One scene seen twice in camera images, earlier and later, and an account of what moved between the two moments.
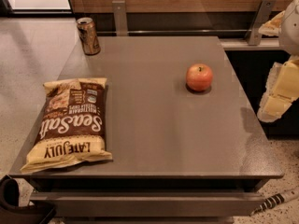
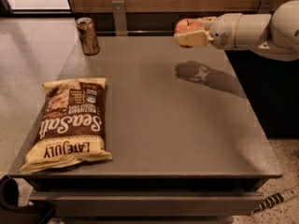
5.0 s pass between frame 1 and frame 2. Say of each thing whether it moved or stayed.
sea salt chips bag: stayed
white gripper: moved
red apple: moved
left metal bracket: stayed
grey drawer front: stayed
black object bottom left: stayed
